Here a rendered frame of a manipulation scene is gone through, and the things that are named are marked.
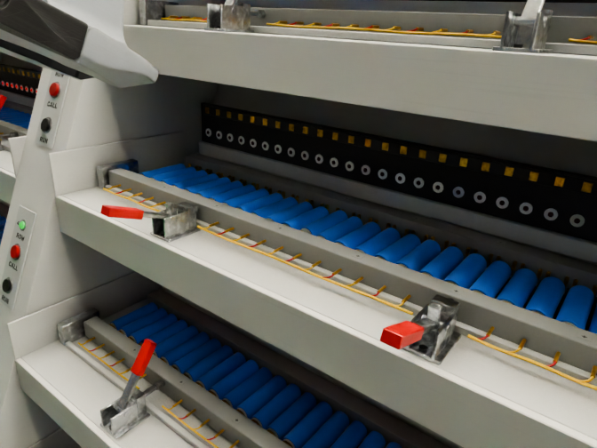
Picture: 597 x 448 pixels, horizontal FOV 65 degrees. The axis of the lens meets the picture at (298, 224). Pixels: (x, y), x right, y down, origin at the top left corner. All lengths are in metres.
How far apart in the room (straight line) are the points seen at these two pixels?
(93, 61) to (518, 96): 0.24
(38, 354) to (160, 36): 0.40
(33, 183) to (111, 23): 0.44
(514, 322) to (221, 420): 0.29
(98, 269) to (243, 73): 0.35
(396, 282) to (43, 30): 0.28
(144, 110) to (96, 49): 0.44
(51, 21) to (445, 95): 0.24
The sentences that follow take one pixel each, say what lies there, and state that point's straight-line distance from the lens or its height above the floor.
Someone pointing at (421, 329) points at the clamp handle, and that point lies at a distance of 0.29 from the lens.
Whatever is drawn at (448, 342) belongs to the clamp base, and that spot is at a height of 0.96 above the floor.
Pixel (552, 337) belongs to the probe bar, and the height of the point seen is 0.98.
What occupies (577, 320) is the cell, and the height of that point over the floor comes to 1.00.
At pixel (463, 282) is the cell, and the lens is 0.39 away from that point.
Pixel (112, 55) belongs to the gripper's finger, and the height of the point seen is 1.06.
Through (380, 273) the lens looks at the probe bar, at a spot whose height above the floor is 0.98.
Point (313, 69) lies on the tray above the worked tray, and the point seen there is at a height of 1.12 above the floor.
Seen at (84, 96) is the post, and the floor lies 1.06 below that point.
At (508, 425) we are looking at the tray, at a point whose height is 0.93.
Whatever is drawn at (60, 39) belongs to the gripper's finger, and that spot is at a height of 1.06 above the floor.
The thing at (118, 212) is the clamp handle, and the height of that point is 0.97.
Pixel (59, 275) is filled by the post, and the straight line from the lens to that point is 0.65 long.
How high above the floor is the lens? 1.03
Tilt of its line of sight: 4 degrees down
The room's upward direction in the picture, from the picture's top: 16 degrees clockwise
